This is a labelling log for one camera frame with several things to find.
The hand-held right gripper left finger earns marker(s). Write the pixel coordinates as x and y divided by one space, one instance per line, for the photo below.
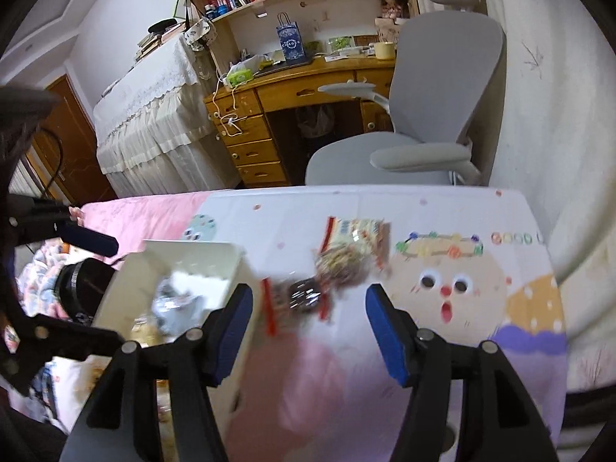
233 334

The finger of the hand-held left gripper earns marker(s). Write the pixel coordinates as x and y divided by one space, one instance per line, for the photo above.
91 242
62 341

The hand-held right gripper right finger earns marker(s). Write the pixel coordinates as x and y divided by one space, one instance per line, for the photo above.
385 339

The grey snack packet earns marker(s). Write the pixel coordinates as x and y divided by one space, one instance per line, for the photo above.
175 305

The red-edged dark chocolate packet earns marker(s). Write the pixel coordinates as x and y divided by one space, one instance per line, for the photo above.
301 298

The white plastic tray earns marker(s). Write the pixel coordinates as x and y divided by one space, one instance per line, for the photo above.
192 255

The red-edged mixed nuts packet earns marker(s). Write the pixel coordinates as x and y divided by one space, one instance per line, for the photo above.
353 240

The black handbag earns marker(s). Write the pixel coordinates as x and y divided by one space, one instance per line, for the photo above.
84 281

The cartoon print blanket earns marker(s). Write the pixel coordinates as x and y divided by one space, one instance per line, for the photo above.
43 269

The pink bedsheet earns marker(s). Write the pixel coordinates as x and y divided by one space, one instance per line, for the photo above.
144 216

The brown wooden door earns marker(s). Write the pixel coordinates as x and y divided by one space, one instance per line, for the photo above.
72 154

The cartoon printed cloth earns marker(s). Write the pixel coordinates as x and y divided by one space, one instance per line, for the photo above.
481 260

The white lace cover cloth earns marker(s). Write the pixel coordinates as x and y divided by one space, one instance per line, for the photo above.
154 115

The stack of books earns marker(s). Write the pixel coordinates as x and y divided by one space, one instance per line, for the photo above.
154 41

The floral tote bag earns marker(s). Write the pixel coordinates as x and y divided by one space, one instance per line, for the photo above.
197 31

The green tissue pack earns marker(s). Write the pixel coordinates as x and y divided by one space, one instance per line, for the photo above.
239 77

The trash bag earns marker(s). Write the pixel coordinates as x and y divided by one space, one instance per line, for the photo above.
315 120

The wooden desk with drawers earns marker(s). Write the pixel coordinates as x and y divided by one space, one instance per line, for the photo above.
298 89

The grey office chair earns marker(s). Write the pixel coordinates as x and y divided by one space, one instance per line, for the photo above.
447 82

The white floral curtain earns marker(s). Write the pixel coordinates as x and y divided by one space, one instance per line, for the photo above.
553 130

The blue paper gift bag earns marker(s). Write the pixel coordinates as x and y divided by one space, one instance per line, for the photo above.
291 43

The yellow mug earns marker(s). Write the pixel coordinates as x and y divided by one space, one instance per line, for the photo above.
383 51

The green photo card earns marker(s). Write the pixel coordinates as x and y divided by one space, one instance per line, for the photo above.
341 43

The wooden bookshelf hutch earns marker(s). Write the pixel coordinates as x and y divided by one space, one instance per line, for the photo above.
327 19

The brown-haired doll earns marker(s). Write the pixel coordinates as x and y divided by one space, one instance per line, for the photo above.
392 2

